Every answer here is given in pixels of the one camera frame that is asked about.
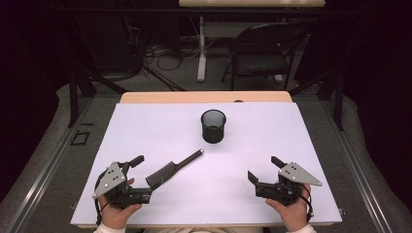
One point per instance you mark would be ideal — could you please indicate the person's left hand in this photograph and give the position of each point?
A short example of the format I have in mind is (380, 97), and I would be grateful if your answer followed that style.
(115, 216)

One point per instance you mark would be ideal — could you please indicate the black folding chair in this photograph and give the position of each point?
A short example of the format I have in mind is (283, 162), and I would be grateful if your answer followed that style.
(259, 64)

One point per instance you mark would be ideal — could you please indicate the wooden table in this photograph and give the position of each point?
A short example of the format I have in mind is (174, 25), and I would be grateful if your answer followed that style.
(194, 97)

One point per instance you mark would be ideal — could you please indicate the black marker pen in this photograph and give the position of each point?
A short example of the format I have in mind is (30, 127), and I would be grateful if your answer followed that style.
(191, 157)

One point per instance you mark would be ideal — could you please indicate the metal floor rail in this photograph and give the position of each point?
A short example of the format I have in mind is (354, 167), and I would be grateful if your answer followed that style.
(357, 168)
(49, 165)

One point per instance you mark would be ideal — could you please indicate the person's right hand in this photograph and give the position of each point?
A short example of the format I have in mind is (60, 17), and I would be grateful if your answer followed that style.
(293, 216)

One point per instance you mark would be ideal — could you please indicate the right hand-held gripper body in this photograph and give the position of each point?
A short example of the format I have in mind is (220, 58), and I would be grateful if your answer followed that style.
(296, 174)

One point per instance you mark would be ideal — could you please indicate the white-legged desk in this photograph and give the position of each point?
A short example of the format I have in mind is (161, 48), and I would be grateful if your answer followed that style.
(202, 58)

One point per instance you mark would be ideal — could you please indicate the black metal stand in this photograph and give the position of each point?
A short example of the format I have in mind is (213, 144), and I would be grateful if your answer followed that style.
(73, 97)
(338, 103)

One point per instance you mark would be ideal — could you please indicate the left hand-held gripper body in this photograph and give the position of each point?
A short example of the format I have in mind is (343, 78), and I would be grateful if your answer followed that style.
(113, 179)

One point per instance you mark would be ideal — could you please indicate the black mesh cup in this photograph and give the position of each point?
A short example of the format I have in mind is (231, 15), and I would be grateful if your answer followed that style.
(213, 134)

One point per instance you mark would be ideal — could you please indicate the white table cover sheet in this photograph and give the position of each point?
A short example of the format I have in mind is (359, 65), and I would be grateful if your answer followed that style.
(226, 181)

